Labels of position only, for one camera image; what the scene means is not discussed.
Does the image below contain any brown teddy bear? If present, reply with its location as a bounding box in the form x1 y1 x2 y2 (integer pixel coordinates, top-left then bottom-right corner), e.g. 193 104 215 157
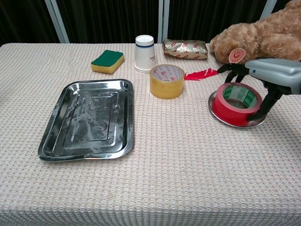
209 0 301 65

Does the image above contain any gold foil snack package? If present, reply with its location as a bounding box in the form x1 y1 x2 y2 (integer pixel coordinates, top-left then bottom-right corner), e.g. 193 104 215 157
162 39 209 61

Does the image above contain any black pleated curtain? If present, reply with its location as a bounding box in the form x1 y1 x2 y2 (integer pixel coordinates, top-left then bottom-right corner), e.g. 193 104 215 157
272 0 293 12
0 0 59 46
55 0 160 44
167 0 268 44

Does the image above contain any beige woven tablecloth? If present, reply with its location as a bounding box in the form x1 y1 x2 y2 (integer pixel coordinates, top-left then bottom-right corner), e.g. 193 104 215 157
0 42 301 226

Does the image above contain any red tape roll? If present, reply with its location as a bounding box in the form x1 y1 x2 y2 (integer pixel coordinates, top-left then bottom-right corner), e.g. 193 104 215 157
215 82 263 125

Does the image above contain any red feather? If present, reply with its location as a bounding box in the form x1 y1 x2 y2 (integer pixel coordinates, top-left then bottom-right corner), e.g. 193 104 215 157
184 67 219 81

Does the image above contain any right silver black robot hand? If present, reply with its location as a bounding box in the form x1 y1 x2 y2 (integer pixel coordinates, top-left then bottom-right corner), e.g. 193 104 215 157
217 58 301 122

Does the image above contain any rectangular steel tray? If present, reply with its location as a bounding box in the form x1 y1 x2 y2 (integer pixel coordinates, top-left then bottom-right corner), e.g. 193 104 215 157
38 79 135 162

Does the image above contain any white paper cup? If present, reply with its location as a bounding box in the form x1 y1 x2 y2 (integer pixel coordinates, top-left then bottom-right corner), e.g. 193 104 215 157
134 34 157 73

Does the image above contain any small steel plate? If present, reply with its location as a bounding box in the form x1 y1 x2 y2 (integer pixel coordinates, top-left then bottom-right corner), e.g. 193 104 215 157
208 90 268 129

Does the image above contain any green yellow sponge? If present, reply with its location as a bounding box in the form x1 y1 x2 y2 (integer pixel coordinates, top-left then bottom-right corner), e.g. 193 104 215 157
90 49 125 74

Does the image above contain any yellow transparent tape roll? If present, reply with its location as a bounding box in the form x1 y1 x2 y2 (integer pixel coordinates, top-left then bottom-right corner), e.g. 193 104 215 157
150 64 185 100

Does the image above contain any white metal frame post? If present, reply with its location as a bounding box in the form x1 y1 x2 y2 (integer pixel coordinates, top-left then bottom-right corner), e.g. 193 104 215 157
44 0 70 44
260 0 278 21
158 0 170 44

